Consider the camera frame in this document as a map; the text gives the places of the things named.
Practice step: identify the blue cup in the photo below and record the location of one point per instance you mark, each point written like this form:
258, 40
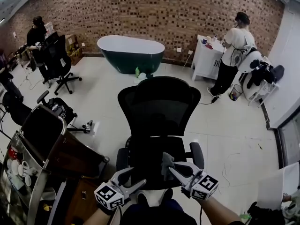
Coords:
204, 41

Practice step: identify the black chair armrest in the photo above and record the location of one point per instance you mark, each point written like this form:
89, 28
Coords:
122, 159
197, 155

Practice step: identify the white plastic bag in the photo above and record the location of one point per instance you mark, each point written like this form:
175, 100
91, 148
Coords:
142, 75

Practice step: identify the green bottle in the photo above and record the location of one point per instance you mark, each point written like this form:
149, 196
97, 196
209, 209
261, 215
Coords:
137, 71

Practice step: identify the steel housekeeping cart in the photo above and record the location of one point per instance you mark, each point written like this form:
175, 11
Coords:
37, 191

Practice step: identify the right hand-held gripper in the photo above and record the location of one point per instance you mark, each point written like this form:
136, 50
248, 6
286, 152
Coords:
204, 185

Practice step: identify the red white sign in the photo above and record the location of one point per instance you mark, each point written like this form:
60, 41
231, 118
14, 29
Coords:
48, 28

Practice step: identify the grey cloth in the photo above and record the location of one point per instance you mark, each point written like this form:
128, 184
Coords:
167, 165

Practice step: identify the black backpack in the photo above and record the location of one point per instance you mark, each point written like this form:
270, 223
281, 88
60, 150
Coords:
264, 215

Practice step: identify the cardboard box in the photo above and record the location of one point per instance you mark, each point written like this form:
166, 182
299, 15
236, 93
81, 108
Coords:
72, 46

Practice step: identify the black bag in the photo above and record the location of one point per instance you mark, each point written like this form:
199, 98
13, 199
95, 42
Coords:
279, 72

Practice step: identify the white bottle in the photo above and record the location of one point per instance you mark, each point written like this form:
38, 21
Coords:
215, 38

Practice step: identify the white rounded appliance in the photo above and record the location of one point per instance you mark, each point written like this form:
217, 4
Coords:
250, 88

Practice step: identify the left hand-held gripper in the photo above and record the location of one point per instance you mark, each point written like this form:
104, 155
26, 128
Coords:
109, 194

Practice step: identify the red packet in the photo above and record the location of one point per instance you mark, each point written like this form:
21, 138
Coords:
209, 46

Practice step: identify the person's left forearm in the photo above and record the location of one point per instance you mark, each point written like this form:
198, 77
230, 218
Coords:
98, 218

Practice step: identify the green white bathtub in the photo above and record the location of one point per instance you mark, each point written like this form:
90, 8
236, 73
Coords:
131, 55

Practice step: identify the brown cart bag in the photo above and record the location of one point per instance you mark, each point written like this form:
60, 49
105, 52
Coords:
75, 153

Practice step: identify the person's right forearm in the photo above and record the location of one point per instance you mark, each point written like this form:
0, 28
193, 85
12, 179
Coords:
219, 210

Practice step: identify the wall socket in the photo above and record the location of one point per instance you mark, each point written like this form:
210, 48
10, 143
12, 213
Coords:
190, 52
178, 49

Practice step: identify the red mug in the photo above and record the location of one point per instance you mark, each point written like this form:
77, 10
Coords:
14, 152

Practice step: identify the glass door cabinet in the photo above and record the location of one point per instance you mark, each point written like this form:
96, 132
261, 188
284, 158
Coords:
290, 142

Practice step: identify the white mug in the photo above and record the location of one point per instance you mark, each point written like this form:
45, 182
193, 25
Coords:
23, 168
15, 167
28, 180
10, 165

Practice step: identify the person's black shoe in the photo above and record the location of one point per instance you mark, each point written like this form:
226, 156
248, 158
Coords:
143, 198
167, 194

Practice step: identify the grey hand-held gripper device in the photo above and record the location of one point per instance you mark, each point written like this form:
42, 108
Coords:
59, 111
87, 126

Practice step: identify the person's dark trousers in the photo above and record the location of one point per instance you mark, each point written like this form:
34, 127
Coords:
159, 213

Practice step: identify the black office chair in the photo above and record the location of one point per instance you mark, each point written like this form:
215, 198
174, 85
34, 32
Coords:
159, 102
57, 57
16, 111

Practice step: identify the white board panel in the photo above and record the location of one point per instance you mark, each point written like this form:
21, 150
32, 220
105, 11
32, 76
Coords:
276, 186

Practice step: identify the white cabinet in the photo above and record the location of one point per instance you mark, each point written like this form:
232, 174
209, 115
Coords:
206, 60

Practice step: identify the black office chair seat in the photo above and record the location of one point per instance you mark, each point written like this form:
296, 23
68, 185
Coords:
152, 158

